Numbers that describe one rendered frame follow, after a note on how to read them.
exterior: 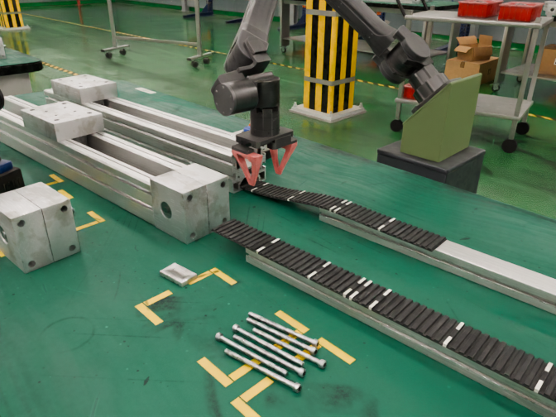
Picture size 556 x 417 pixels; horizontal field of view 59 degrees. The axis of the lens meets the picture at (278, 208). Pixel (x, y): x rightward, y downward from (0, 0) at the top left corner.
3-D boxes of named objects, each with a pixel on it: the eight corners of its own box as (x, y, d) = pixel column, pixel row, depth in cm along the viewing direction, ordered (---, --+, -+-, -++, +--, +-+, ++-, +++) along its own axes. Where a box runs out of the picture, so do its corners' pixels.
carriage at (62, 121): (107, 142, 111) (102, 112, 108) (59, 155, 104) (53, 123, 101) (71, 127, 121) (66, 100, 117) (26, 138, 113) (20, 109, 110)
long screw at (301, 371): (306, 374, 57) (306, 367, 56) (301, 379, 56) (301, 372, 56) (237, 337, 62) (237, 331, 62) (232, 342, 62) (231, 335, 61)
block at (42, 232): (94, 246, 82) (84, 194, 78) (25, 274, 74) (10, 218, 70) (65, 226, 88) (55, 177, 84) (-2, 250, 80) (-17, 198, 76)
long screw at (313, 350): (318, 352, 60) (318, 346, 59) (313, 357, 59) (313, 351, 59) (250, 320, 65) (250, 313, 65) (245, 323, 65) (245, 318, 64)
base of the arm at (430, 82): (466, 82, 119) (428, 112, 127) (446, 55, 120) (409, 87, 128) (452, 84, 113) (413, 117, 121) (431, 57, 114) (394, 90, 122)
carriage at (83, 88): (119, 106, 139) (116, 82, 136) (83, 113, 131) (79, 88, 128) (90, 96, 148) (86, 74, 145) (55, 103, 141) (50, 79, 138)
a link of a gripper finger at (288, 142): (250, 176, 101) (248, 132, 97) (274, 166, 106) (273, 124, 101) (274, 185, 97) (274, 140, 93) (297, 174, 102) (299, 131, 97)
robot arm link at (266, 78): (286, 73, 90) (265, 68, 94) (258, 78, 86) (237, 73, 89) (285, 109, 93) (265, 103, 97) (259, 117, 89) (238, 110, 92)
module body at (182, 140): (266, 179, 107) (265, 142, 103) (232, 194, 100) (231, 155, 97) (80, 111, 154) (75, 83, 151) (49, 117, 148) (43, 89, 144)
